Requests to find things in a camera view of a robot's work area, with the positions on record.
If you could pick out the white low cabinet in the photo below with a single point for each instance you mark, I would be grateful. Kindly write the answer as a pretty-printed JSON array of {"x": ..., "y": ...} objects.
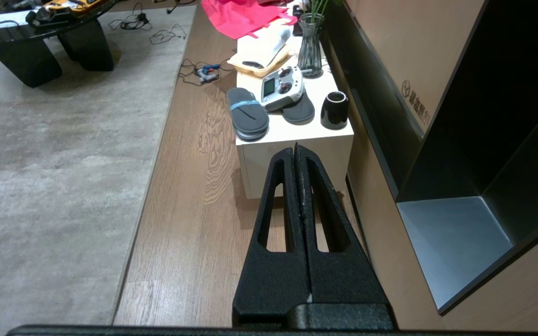
[{"x": 292, "y": 140}]

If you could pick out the white remote controller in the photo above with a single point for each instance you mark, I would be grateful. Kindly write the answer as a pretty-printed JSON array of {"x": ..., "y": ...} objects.
[{"x": 282, "y": 87}]

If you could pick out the blue and grey tool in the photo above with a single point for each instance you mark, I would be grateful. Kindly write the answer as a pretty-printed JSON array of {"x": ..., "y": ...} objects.
[{"x": 207, "y": 73}]

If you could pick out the black open shelf unit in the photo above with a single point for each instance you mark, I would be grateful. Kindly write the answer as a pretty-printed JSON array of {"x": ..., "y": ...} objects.
[{"x": 484, "y": 154}]

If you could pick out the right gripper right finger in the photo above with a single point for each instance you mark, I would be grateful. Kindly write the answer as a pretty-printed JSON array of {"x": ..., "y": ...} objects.
[{"x": 343, "y": 280}]

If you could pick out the grey slipper with blue band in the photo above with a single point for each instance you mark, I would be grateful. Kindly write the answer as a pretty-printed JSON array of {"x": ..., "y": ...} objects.
[{"x": 246, "y": 113}]

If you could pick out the yellow and black device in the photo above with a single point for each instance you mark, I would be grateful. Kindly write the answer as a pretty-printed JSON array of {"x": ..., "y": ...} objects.
[{"x": 70, "y": 5}]

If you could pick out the black cup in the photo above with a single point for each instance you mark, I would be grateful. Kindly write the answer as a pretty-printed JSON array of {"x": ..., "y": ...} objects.
[{"x": 334, "y": 110}]

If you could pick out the black coffee table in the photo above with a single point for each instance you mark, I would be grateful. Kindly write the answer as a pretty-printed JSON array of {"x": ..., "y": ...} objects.
[{"x": 40, "y": 51}]

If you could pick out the pink cloth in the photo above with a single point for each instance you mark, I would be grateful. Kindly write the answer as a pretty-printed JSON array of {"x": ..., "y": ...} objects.
[{"x": 241, "y": 16}]

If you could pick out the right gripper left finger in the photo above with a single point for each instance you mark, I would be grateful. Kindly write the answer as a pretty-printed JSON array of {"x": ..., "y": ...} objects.
[{"x": 273, "y": 280}]

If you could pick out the grey rug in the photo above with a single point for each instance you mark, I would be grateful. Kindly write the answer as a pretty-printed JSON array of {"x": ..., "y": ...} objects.
[{"x": 59, "y": 154}]

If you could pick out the glass vase with green stems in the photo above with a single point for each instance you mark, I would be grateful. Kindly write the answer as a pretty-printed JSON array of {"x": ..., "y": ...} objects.
[{"x": 311, "y": 44}]

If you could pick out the white slipper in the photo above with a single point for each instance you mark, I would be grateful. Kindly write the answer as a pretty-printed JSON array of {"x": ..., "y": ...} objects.
[{"x": 271, "y": 46}]

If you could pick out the cream tray with items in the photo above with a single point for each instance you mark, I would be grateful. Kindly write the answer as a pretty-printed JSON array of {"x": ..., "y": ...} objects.
[{"x": 260, "y": 53}]

